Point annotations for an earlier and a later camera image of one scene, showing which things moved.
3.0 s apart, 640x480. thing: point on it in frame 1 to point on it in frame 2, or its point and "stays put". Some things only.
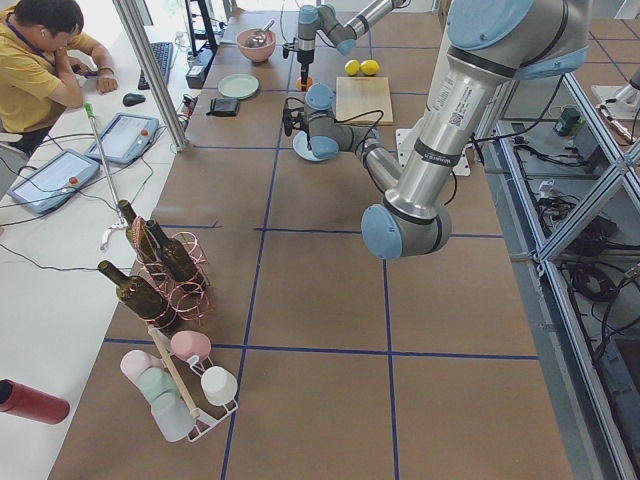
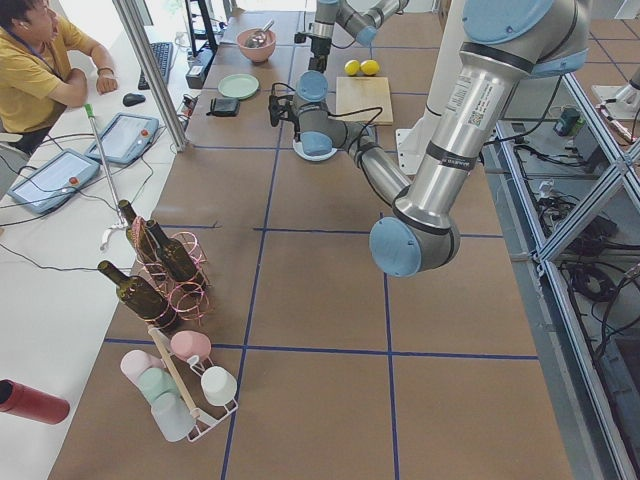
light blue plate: x=322 y=147 stays put
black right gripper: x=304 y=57 to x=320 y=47
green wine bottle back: x=138 y=234 stays put
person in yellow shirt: x=44 y=54 stays put
